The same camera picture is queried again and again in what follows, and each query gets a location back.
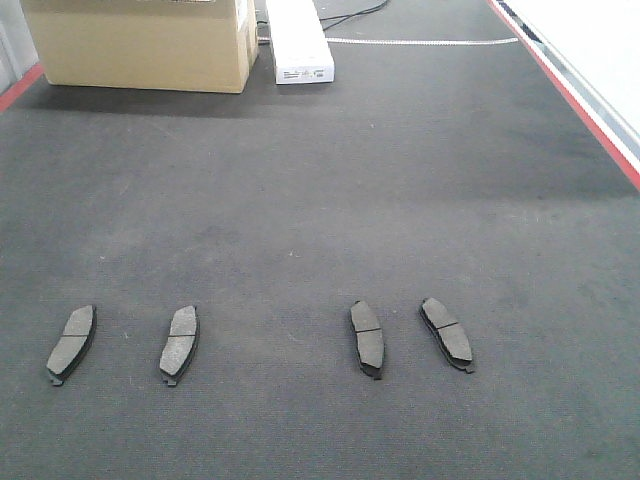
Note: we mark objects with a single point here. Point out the grey brake pad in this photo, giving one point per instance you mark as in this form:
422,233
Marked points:
369,339
72,345
180,346
449,334

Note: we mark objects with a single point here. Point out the black conveyor belt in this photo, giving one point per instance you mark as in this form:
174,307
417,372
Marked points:
441,163

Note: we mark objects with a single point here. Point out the white carton box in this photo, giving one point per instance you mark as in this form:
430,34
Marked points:
300,51

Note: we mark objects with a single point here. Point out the brown cardboard box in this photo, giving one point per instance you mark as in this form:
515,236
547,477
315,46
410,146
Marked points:
201,46

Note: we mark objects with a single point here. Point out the white machine housing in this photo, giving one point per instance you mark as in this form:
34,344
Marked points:
598,42

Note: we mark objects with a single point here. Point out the red conveyor side rail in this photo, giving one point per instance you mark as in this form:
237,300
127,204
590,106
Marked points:
591,109

